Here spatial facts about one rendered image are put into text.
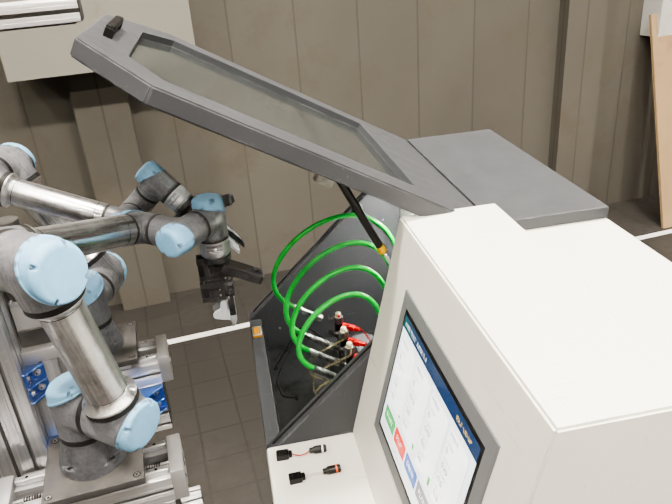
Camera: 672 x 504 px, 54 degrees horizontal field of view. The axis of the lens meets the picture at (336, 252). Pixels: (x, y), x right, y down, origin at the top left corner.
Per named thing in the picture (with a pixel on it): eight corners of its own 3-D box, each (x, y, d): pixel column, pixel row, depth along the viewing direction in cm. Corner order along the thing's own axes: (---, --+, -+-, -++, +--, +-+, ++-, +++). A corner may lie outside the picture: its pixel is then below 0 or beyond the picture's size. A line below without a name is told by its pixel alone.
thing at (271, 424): (255, 358, 229) (249, 320, 222) (267, 356, 230) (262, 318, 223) (272, 491, 174) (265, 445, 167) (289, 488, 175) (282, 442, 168)
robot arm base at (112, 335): (70, 366, 189) (62, 337, 185) (73, 339, 202) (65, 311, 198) (124, 354, 193) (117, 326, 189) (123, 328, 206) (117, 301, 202)
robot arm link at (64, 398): (85, 402, 158) (71, 356, 152) (126, 417, 152) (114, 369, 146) (45, 434, 149) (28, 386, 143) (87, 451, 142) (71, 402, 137)
